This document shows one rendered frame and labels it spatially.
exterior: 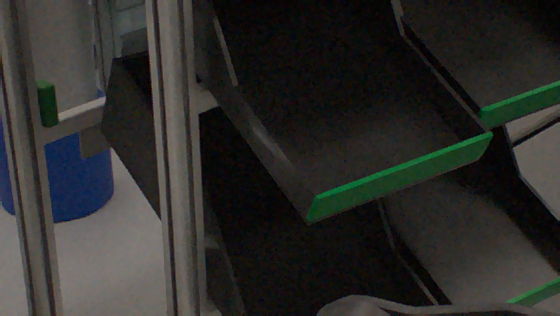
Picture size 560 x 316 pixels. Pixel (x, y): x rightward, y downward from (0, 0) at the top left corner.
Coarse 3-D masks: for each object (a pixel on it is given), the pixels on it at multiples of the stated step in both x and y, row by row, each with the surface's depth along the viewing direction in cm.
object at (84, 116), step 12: (204, 96) 69; (72, 108) 86; (84, 108) 85; (96, 108) 86; (204, 108) 69; (60, 120) 84; (72, 120) 84; (84, 120) 85; (96, 120) 86; (48, 132) 83; (60, 132) 84; (72, 132) 85; (216, 312) 77
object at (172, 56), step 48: (0, 0) 76; (0, 48) 79; (192, 48) 66; (0, 96) 81; (192, 96) 68; (192, 144) 69; (48, 192) 85; (192, 192) 71; (48, 240) 86; (192, 240) 73; (48, 288) 89; (192, 288) 73
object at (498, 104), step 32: (416, 0) 80; (448, 0) 81; (480, 0) 82; (512, 0) 83; (544, 0) 82; (416, 32) 75; (448, 32) 79; (480, 32) 79; (512, 32) 80; (544, 32) 81; (448, 64) 77; (480, 64) 77; (512, 64) 78; (544, 64) 79; (480, 96) 75; (512, 96) 76; (544, 96) 74
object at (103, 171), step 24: (0, 120) 154; (0, 144) 155; (48, 144) 153; (72, 144) 154; (0, 168) 158; (48, 168) 154; (72, 168) 156; (96, 168) 158; (0, 192) 161; (72, 192) 157; (96, 192) 160; (72, 216) 159
